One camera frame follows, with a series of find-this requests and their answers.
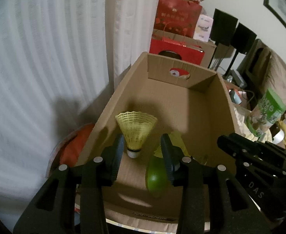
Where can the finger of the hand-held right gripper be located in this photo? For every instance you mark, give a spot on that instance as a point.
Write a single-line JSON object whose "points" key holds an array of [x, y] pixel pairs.
{"points": [[277, 151], [250, 154]]}

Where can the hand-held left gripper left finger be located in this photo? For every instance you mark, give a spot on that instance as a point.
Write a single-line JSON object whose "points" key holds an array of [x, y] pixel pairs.
{"points": [[118, 147]]}

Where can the tall red gift bag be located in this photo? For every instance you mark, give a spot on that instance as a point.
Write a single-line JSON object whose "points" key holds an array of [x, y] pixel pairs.
{"points": [[177, 14]]}

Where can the orange round object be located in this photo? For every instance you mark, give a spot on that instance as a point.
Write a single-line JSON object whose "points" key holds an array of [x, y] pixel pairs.
{"points": [[72, 146]]}

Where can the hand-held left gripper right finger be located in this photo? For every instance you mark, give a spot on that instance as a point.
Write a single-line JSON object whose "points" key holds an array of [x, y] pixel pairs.
{"points": [[167, 151]]}

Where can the black speaker stand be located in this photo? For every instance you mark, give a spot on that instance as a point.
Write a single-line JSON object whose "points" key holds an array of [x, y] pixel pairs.
{"points": [[231, 63]]}

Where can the dark small box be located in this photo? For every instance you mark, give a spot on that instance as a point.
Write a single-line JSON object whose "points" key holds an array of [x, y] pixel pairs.
{"points": [[238, 78]]}

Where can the green cookie can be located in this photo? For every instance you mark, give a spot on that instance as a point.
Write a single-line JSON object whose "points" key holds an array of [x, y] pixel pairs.
{"points": [[267, 112]]}

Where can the teal orange small item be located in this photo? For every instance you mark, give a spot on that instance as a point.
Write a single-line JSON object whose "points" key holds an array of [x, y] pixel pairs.
{"points": [[235, 96]]}

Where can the yellow checkered tablecloth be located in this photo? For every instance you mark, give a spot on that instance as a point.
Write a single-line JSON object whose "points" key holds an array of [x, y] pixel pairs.
{"points": [[138, 228]]}

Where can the green round toy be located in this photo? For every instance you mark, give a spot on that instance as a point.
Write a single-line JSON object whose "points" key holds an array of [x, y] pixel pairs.
{"points": [[155, 180]]}

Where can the black speaker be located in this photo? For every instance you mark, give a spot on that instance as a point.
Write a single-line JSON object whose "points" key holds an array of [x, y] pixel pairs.
{"points": [[223, 26], [244, 37]]}

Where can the red gift bag dark oval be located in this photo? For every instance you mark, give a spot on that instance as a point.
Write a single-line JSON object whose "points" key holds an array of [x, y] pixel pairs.
{"points": [[187, 53]]}

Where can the brown sofa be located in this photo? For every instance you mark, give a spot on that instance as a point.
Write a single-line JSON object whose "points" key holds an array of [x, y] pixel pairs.
{"points": [[274, 73]]}

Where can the white pink small box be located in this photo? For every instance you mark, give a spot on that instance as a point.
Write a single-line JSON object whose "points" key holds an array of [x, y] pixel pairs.
{"points": [[202, 28]]}

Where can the white rounded appliance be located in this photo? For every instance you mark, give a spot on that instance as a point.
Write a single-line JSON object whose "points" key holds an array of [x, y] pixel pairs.
{"points": [[278, 137]]}

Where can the white curtain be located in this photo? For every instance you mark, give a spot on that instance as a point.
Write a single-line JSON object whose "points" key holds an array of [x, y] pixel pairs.
{"points": [[48, 65]]}

